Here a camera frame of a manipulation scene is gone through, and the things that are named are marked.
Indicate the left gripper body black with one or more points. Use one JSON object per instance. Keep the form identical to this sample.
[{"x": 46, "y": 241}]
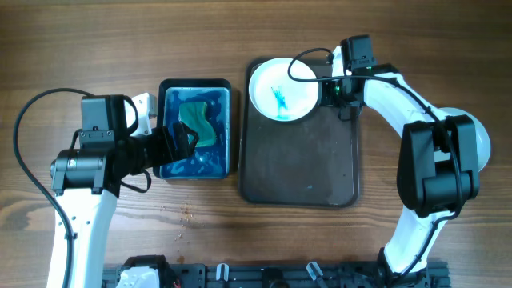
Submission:
[{"x": 150, "y": 150}]

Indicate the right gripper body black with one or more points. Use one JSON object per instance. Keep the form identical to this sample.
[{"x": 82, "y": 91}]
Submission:
[{"x": 334, "y": 94}]

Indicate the green yellow sponge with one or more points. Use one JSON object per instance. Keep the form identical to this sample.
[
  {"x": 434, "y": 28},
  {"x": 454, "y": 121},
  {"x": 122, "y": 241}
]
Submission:
[{"x": 193, "y": 114}]

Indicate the white plate blue stain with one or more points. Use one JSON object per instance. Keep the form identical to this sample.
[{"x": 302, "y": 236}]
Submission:
[{"x": 277, "y": 96}]

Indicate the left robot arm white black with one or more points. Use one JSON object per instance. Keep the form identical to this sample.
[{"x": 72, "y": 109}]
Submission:
[{"x": 87, "y": 183}]

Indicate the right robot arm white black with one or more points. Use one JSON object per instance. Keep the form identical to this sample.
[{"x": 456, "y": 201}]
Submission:
[{"x": 440, "y": 158}]

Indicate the black tray with blue water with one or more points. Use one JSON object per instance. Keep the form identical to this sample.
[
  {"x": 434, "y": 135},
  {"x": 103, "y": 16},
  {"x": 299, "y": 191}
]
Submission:
[{"x": 212, "y": 162}]

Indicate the brown serving tray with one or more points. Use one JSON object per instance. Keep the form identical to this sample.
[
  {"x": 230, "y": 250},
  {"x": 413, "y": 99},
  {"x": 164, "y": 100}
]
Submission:
[{"x": 311, "y": 162}]

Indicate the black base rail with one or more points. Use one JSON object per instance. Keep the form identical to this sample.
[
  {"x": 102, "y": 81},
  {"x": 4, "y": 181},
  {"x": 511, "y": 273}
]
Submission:
[{"x": 155, "y": 271}]

